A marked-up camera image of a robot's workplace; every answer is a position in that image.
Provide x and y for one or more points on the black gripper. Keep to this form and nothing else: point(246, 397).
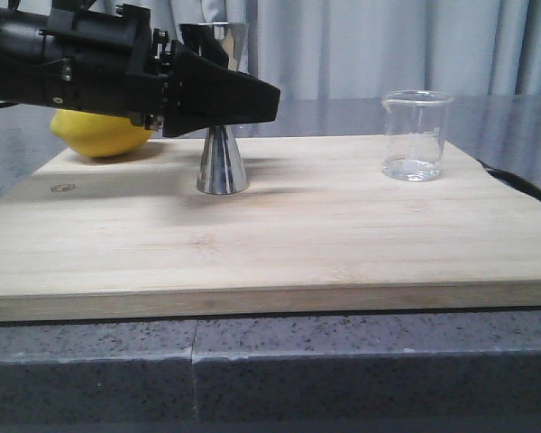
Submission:
point(107, 64)

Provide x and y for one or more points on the steel double jigger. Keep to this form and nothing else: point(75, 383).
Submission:
point(221, 171)

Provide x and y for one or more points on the clear glass beaker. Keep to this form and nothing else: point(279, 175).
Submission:
point(415, 134)

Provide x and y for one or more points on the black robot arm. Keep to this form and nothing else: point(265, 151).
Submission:
point(21, 61)

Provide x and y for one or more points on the grey curtain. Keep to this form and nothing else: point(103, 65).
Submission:
point(364, 49)

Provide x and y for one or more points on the yellow lemon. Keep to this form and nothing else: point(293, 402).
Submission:
point(97, 136)

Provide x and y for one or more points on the wooden cutting board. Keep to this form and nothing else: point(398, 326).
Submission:
point(320, 228)

